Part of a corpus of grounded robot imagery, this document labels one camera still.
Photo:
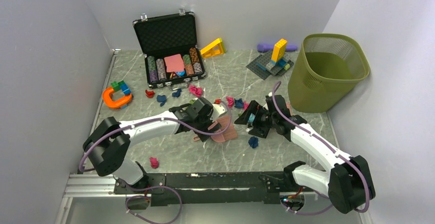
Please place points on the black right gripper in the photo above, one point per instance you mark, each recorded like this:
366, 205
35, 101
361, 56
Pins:
252, 108

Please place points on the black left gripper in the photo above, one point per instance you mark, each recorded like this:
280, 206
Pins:
209, 122

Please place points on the pink hand brush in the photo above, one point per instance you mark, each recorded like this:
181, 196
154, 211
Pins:
222, 127

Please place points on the pink dustpan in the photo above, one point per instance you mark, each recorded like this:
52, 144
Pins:
289, 108

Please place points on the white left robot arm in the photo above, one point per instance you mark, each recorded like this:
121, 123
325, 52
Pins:
108, 144

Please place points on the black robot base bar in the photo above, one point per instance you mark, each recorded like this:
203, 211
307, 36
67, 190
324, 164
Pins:
218, 187

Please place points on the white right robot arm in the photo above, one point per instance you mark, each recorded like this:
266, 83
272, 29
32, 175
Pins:
344, 179

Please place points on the pink scrap centre right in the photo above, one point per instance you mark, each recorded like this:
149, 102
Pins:
245, 106

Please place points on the light blue scrap right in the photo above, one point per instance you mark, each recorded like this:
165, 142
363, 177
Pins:
251, 118

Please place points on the dark blue scrap centre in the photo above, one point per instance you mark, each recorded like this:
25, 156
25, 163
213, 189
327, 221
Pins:
239, 103

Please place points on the pink scrap centre left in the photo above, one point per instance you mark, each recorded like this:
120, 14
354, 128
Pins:
230, 101

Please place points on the dark blue scrap lower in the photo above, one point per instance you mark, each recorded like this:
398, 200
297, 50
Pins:
253, 142

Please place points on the grey brick baseplate model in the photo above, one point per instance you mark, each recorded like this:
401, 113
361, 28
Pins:
263, 66

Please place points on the pink paper scrap by case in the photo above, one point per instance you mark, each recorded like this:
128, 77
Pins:
197, 91

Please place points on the dark blue scrap by case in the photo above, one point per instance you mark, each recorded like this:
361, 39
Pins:
177, 93

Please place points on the pink paper scrap near edge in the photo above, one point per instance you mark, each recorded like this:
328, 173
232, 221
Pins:
154, 163

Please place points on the dark blue scrap far left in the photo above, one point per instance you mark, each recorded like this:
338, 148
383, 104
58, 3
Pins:
161, 99

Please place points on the purple cylinder toy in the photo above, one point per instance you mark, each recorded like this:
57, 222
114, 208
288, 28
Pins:
263, 47

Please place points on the yellow orange brick tower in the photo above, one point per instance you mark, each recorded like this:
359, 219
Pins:
278, 51

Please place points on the red paper scrap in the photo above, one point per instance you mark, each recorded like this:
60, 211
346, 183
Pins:
149, 94

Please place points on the yellow triangular toy block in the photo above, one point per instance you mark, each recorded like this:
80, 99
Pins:
213, 49

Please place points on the pink playing card deck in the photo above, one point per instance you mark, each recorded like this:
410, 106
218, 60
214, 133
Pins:
174, 63

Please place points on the olive green waste basket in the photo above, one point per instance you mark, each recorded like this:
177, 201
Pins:
327, 68

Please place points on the green and blue toy bricks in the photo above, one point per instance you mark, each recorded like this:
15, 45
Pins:
121, 86

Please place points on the black poker chip case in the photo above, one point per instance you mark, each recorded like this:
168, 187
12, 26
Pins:
164, 36

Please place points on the orange horseshoe toy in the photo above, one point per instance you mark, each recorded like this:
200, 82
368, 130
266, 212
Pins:
110, 102

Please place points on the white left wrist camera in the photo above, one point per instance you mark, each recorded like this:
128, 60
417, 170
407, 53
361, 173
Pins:
218, 111

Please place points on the aluminium frame rail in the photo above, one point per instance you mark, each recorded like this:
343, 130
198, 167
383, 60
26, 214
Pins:
83, 186

